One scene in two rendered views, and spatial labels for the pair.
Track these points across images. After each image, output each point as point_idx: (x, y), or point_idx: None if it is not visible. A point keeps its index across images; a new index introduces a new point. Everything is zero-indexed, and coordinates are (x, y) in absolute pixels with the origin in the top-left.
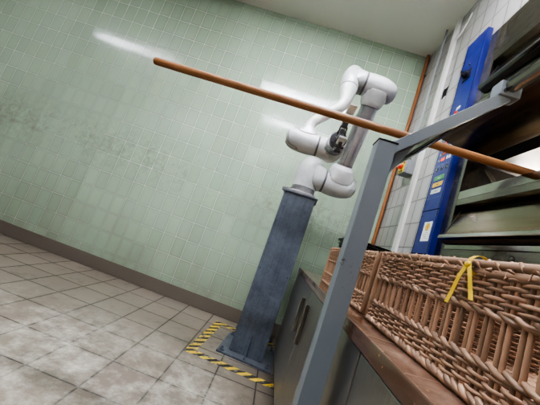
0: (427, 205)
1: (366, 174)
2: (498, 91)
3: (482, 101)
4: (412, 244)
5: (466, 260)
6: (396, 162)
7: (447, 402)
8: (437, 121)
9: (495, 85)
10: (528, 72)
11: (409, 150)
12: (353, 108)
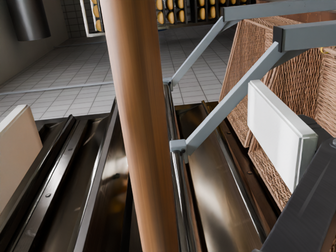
0: None
1: (320, 23)
2: (182, 139)
3: (197, 127)
4: None
5: (327, 48)
6: (293, 55)
7: None
8: (232, 88)
9: (171, 144)
10: (176, 132)
11: (274, 66)
12: (24, 148)
